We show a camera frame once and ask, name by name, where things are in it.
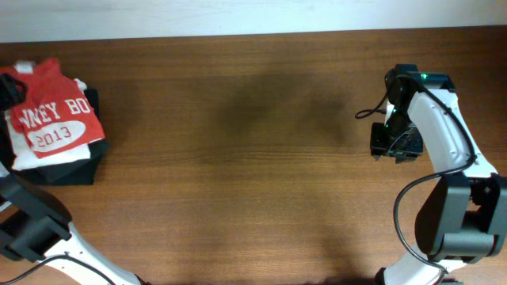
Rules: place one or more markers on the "folded white t-shirt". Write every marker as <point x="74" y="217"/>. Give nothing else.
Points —
<point x="47" y="158"/>

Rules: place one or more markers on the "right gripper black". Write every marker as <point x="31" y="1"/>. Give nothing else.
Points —
<point x="406" y="153"/>

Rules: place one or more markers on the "folded black garment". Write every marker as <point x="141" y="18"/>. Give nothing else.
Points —
<point x="81" y="172"/>

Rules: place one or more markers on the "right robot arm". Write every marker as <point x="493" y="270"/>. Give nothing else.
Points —
<point x="463" y="219"/>

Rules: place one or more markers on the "red orange t-shirt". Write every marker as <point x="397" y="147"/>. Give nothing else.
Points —
<point x="55" y="111"/>

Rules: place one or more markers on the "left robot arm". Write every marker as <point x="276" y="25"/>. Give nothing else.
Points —
<point x="41" y="231"/>

